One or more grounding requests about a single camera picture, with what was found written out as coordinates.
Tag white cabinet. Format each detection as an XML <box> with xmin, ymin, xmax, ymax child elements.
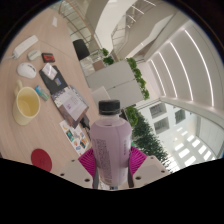
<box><xmin>84</xmin><ymin>59</ymin><xmax>146</xmax><ymax>109</ymax></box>

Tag pale yellow mug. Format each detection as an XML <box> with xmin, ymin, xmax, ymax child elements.
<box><xmin>12</xmin><ymin>79</ymin><xmax>42</xmax><ymax>127</ymax></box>

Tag colourful sticker sheet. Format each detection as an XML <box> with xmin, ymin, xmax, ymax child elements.
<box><xmin>59</xmin><ymin>119</ymin><xmax>91</xmax><ymax>157</ymax></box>

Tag ceiling light strips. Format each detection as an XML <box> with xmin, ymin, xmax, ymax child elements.
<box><xmin>148</xmin><ymin>29</ymin><xmax>216</xmax><ymax>108</ymax></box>

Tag flat round red coaster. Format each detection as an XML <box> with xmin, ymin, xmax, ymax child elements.
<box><xmin>30</xmin><ymin>148</ymin><xmax>53</xmax><ymax>173</ymax></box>

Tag green plants atop cabinet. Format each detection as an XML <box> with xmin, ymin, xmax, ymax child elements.
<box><xmin>125</xmin><ymin>57</ymin><xmax>150</xmax><ymax>101</ymax></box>

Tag black power adapter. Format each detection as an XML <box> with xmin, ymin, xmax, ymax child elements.
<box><xmin>81</xmin><ymin>114</ymin><xmax>92</xmax><ymax>132</ymax></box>

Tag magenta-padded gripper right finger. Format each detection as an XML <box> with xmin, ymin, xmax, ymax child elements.
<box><xmin>127</xmin><ymin>145</ymin><xmax>172</xmax><ymax>188</ymax></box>

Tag white chair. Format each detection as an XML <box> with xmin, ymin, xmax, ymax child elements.
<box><xmin>90</xmin><ymin>85</ymin><xmax>111</xmax><ymax>108</ymax></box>

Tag row of green hedge plants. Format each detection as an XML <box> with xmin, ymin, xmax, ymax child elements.
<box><xmin>124</xmin><ymin>105</ymin><xmax>174</xmax><ymax>173</ymax></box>

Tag purple drink bottle black cap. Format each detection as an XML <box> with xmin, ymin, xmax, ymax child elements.
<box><xmin>89</xmin><ymin>99</ymin><xmax>133</xmax><ymax>188</ymax></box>

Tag red and black case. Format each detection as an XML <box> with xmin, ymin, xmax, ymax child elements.
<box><xmin>41</xmin><ymin>52</ymin><xmax>56</xmax><ymax>64</ymax></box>

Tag black chair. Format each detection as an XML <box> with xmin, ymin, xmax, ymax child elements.
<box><xmin>72</xmin><ymin>38</ymin><xmax>91</xmax><ymax>62</ymax></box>

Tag small potted green plants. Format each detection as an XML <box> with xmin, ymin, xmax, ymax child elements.
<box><xmin>99</xmin><ymin>47</ymin><xmax>115</xmax><ymax>66</ymax></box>

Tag white card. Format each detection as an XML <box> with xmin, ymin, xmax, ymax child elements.
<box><xmin>41</xmin><ymin>63</ymin><xmax>58</xmax><ymax>80</ymax></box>

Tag white computer mouse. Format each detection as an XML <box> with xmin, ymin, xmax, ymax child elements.
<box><xmin>16</xmin><ymin>62</ymin><xmax>37</xmax><ymax>80</ymax></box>

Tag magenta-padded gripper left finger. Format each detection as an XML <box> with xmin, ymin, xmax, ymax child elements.
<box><xmin>57</xmin><ymin>147</ymin><xmax>101</xmax><ymax>189</ymax></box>

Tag small grey-white device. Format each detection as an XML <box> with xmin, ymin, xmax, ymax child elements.
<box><xmin>27</xmin><ymin>49</ymin><xmax>43</xmax><ymax>62</ymax></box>

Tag small green box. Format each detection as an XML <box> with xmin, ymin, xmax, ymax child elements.
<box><xmin>34</xmin><ymin>85</ymin><xmax>50</xmax><ymax>102</ymax></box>

